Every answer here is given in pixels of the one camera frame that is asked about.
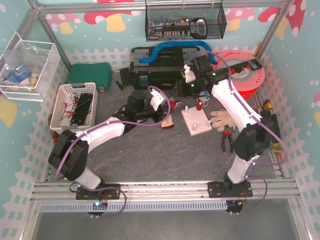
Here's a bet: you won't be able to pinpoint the clear acrylic wall box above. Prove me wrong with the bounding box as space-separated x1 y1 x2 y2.
0 33 61 102

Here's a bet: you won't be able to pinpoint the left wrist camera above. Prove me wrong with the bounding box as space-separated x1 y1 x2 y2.
147 86 166 111

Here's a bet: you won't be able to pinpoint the blue corrugated hose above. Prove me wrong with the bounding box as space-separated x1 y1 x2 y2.
138 40 218 66

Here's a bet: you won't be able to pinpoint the green plastic case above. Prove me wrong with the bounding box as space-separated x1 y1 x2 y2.
67 62 112 91

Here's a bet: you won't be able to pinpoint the black screwdriver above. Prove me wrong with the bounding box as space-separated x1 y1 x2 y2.
111 75 124 90

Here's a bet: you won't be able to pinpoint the large red spring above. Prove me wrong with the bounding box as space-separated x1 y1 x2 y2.
169 99 178 109
196 99 203 111

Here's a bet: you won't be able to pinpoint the black ribbed block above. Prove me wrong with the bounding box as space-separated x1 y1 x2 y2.
119 67 133 89

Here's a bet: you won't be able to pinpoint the black terminal strip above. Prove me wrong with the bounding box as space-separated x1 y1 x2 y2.
230 59 263 75

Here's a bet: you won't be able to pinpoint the red filament spool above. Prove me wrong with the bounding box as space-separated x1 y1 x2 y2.
213 50 265 101

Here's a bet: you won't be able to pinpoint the black device in basket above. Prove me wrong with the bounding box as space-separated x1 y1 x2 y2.
71 93 93 126

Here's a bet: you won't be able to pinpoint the blue white gloves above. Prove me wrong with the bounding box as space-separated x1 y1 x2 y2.
5 67 32 84

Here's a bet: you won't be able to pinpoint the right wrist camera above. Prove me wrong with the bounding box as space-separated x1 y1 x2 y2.
183 64 196 83

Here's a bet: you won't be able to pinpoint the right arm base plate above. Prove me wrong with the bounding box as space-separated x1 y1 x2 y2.
207 180 253 198

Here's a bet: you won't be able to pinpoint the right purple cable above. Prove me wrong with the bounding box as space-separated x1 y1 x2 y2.
197 48 289 217

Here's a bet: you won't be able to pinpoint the white plastic basket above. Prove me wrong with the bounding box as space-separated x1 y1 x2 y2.
49 82 98 134

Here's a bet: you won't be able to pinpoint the small solder wire spool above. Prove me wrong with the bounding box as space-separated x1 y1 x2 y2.
198 91 211 108

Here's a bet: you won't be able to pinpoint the black wire mesh basket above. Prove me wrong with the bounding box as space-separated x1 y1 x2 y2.
144 0 227 42

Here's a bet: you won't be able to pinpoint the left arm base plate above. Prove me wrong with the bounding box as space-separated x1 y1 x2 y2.
75 183 121 201

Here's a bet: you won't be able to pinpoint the black toolbox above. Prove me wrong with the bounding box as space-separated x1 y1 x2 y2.
129 46 200 90

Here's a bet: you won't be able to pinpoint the beige work glove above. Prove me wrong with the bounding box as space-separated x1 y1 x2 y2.
210 109 237 132
161 101 182 130

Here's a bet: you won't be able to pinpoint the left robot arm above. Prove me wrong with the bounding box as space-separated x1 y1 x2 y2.
48 86 171 192

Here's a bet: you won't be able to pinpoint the grey slotted cable duct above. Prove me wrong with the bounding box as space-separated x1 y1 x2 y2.
40 200 228 213

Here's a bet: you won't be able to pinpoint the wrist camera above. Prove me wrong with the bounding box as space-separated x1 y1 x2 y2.
183 64 196 83
147 86 166 111

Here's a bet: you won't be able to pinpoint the orange black pliers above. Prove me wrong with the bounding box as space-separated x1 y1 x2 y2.
221 125 234 153

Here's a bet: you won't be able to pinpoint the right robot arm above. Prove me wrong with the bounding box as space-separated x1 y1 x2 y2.
181 55 274 185

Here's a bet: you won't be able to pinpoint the yellow handled screwdriver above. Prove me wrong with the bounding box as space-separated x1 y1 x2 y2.
256 99 273 113

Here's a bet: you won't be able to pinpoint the white peg base plate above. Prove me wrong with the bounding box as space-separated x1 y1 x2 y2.
181 105 212 136

